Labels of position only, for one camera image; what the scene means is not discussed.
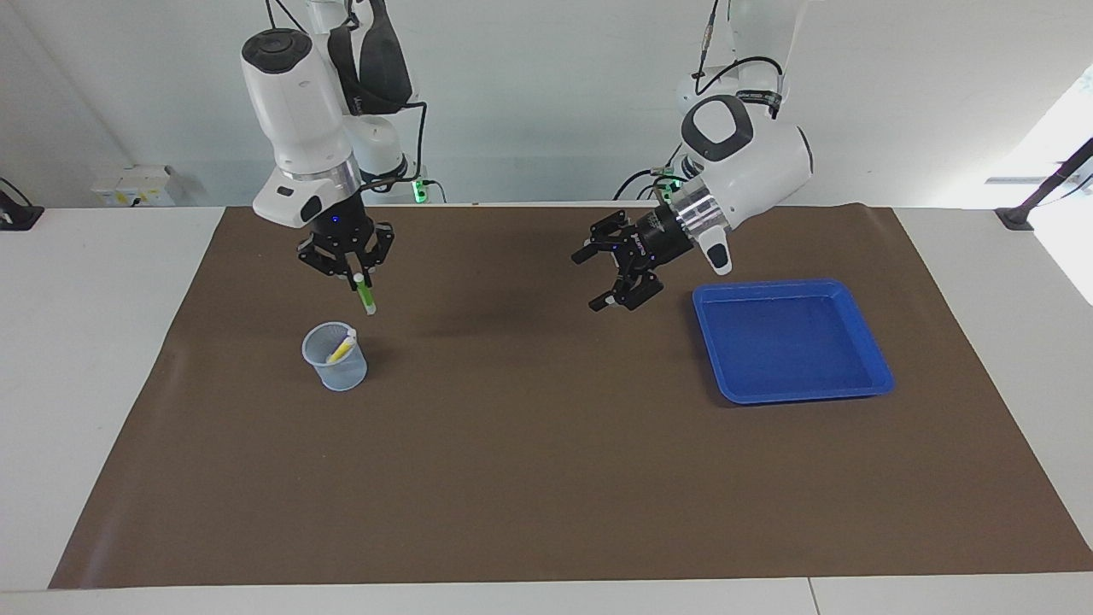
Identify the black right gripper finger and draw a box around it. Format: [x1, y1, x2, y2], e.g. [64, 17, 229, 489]
[297, 231, 359, 279]
[359, 222, 395, 288]

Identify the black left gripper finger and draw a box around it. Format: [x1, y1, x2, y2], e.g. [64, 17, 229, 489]
[572, 215, 640, 264]
[587, 266, 665, 313]

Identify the translucent pale blue cup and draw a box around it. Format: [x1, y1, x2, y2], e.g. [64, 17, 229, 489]
[301, 321, 369, 392]

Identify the blue plastic tray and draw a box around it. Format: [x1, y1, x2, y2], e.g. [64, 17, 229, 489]
[692, 278, 896, 406]

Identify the brown table mat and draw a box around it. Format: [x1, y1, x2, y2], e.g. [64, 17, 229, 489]
[49, 205, 1093, 590]

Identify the black table clamp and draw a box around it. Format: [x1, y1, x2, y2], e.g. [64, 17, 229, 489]
[0, 177, 45, 231]

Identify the black angled stand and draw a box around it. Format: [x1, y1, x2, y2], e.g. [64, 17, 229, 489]
[995, 137, 1093, 231]

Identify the black base cable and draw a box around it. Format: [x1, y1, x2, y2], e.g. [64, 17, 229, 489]
[611, 141, 688, 202]

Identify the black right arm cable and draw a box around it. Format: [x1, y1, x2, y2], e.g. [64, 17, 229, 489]
[265, 0, 428, 193]

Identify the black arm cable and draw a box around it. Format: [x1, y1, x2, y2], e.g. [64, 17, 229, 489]
[265, 0, 428, 193]
[696, 0, 785, 97]

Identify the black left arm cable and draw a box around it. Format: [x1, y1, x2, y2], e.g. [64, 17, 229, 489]
[696, 0, 785, 97]

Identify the white wall socket strip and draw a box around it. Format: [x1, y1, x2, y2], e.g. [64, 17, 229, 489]
[92, 165, 176, 208]

